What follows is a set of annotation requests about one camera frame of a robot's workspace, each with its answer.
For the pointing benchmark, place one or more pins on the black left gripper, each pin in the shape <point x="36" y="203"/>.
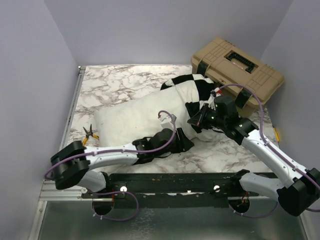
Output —
<point x="183" y="143"/>

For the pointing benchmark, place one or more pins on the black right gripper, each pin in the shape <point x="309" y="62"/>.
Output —
<point x="198" y="119"/>

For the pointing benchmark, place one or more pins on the black and white checkered pillowcase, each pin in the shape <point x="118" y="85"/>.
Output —
<point x="194" y="90"/>

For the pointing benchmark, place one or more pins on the white pillow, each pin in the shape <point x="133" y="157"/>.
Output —
<point x="135" y="119"/>

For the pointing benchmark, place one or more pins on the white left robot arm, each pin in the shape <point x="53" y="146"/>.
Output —
<point x="76" y="164"/>

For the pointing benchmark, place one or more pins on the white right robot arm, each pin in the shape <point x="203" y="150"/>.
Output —
<point x="295" y="187"/>

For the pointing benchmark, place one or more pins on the tan plastic toolbox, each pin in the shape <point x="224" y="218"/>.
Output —
<point x="225" y="64"/>

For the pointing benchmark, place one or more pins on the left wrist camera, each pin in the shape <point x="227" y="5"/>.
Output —
<point x="167" y="121"/>

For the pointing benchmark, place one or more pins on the black front mounting rail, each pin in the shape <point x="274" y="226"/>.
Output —
<point x="172" y="190"/>

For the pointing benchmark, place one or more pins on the yellow handled pliers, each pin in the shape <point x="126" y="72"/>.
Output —
<point x="89" y="133"/>

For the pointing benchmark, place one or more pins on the aluminium left side rail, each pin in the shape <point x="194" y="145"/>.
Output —
<point x="72" y="108"/>

